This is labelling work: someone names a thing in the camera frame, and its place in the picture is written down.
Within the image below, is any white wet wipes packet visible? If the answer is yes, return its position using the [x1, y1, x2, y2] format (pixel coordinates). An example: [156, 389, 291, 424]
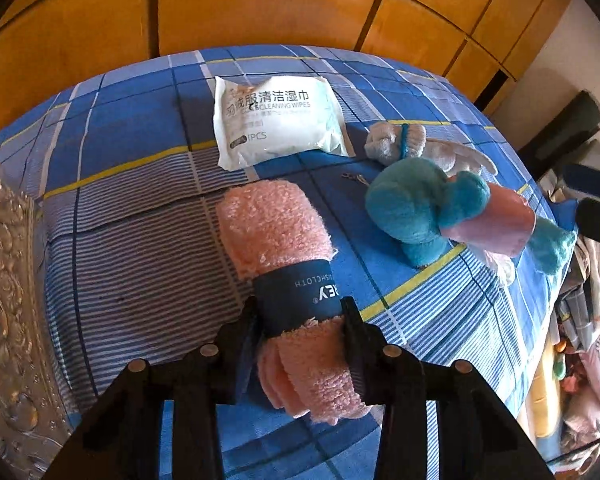
[213, 76, 355, 171]

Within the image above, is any orange wooden wardrobe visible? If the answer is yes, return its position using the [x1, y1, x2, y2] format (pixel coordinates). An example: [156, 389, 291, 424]
[0, 0, 570, 130]

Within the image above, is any white plush angel toy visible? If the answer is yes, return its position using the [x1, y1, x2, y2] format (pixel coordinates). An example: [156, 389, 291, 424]
[364, 122, 498, 177]

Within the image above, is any teal plush towel doll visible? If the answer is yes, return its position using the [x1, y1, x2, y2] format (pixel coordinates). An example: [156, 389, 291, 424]
[365, 158, 577, 275]

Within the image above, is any blue plaid bedsheet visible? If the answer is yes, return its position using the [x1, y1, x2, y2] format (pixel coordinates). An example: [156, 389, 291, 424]
[0, 44, 560, 429]

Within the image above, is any pink dishcloth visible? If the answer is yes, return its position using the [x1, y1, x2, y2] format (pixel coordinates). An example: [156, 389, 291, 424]
[216, 180, 370, 425]

